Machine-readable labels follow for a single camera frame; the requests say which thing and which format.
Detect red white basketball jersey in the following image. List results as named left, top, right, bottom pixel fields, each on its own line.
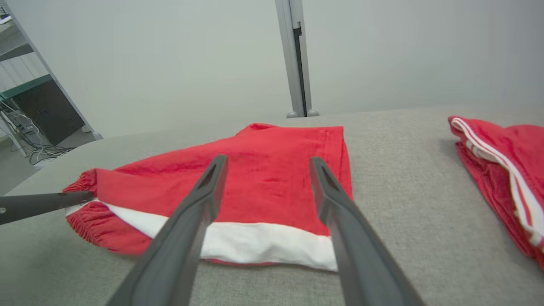
left=448, top=116, right=544, bottom=270

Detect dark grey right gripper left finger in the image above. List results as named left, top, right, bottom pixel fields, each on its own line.
left=105, top=155, right=229, bottom=306

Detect red shorts with white band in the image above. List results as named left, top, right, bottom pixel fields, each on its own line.
left=63, top=123, right=353, bottom=272

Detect grey partition post with slot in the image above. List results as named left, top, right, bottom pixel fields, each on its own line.
left=274, top=0, right=319, bottom=118

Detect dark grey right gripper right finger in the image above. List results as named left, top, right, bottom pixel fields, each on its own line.
left=309, top=156, right=425, bottom=306

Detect grey metal desk frame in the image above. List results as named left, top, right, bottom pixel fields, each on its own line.
left=0, top=13, right=37, bottom=63

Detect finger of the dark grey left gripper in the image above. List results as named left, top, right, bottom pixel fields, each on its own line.
left=0, top=191, right=95, bottom=226

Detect black cabinet with teal edge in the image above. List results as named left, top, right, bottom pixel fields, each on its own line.
left=0, top=74, right=85, bottom=146

